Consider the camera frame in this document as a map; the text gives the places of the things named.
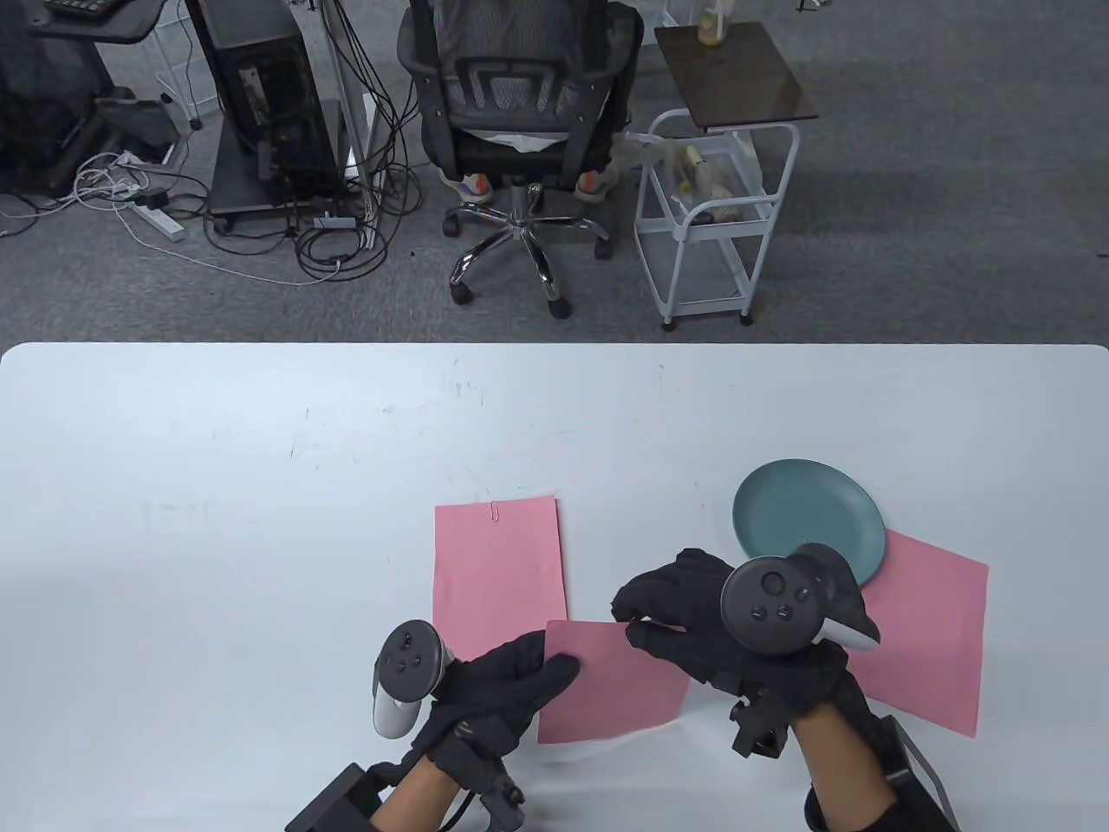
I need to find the teal round plate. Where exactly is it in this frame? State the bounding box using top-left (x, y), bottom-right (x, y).
top-left (731, 458), bottom-right (889, 592)

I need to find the black desk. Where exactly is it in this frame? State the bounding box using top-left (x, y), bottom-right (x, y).
top-left (24, 0), bottom-right (167, 46)

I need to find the black right glove sensor mount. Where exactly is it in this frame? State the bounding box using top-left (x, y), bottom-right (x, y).
top-left (730, 687), bottom-right (795, 763)

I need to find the small pink paper sheet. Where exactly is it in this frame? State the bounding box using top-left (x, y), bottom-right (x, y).
top-left (536, 619), bottom-right (692, 746)

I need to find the grey controller on left glove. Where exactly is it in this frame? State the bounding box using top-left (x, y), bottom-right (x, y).
top-left (372, 620), bottom-right (453, 740)

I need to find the tangle of white cables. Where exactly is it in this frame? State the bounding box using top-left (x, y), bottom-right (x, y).
top-left (0, 151), bottom-right (152, 239)

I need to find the person's right forearm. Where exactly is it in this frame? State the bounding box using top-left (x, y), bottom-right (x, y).
top-left (790, 700), bottom-right (902, 832)

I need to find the brown cart top board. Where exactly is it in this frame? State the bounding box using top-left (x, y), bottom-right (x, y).
top-left (653, 21), bottom-right (820, 136)

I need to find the white power strip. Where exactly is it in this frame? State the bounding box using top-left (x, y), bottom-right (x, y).
top-left (128, 201), bottom-right (186, 243)

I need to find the white rolling cart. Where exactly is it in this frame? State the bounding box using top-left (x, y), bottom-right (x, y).
top-left (633, 107), bottom-right (801, 332)

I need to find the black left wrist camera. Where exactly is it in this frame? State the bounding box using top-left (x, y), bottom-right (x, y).
top-left (284, 761), bottom-right (404, 832)

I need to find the person's right hand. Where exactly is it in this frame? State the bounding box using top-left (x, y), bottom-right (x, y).
top-left (613, 548), bottom-right (854, 722)

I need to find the person's left forearm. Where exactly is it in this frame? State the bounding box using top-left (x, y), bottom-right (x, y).
top-left (368, 752), bottom-right (464, 832)

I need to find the white metal stand pole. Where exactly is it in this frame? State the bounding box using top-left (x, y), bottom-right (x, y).
top-left (316, 0), bottom-right (384, 250)

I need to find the pink paper sheet with clip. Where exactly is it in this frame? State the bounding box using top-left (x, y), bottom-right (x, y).
top-left (432, 495), bottom-right (570, 665)

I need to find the black wheeled tower stand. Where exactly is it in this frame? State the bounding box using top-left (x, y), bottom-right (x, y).
top-left (205, 94), bottom-right (352, 237)

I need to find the large pink paper sheet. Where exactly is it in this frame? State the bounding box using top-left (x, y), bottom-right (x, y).
top-left (836, 530), bottom-right (990, 738)

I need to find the bundle of black cables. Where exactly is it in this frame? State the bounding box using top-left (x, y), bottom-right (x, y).
top-left (204, 0), bottom-right (427, 287)

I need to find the black computer tower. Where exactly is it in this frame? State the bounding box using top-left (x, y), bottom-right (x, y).
top-left (185, 0), bottom-right (340, 202)

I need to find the person's left hand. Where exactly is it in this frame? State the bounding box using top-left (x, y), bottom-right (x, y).
top-left (409, 631), bottom-right (581, 781)

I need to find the grey controller on right glove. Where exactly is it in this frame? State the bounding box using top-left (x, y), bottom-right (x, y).
top-left (720, 543), bottom-right (883, 661)

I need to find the black left glove sensor mount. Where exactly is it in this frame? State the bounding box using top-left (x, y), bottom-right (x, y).
top-left (444, 724), bottom-right (528, 830)

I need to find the grey controller on glove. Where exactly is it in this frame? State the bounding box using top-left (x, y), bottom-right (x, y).
top-left (720, 543), bottom-right (883, 661)
top-left (372, 620), bottom-right (453, 740)

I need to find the black mesh office chair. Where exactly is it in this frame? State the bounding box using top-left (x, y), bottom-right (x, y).
top-left (396, 0), bottom-right (647, 321)

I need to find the black glove sensor mount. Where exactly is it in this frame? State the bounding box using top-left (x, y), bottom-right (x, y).
top-left (730, 687), bottom-right (795, 763)
top-left (444, 724), bottom-right (528, 830)

